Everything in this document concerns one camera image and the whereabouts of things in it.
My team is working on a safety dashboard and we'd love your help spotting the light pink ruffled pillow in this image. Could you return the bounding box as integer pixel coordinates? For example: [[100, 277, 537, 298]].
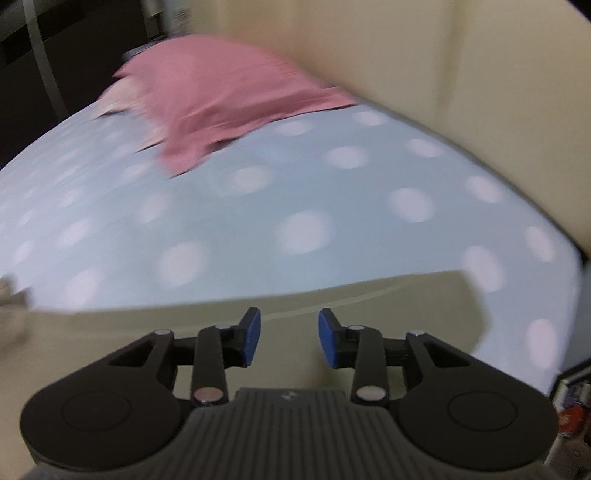
[[92, 76, 167, 151]]

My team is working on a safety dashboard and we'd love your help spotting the red white packet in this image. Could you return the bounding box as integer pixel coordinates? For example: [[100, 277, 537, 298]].
[[558, 406, 583, 435]]

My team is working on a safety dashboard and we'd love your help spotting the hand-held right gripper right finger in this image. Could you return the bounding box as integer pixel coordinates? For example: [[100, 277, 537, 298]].
[[318, 308, 468, 407]]

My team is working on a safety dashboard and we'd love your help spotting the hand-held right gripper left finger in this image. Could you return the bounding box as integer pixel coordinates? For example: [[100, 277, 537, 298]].
[[108, 307, 262, 406]]

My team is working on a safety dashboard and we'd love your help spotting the blue polka dot bedsheet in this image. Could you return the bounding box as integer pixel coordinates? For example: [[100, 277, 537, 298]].
[[0, 99, 585, 398]]

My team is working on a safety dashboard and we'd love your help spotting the olive green sweatshirt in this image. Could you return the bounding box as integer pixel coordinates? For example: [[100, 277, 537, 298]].
[[0, 270, 490, 407]]

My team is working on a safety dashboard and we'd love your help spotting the beige padded headboard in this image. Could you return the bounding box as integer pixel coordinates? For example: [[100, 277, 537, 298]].
[[222, 0, 591, 268]]

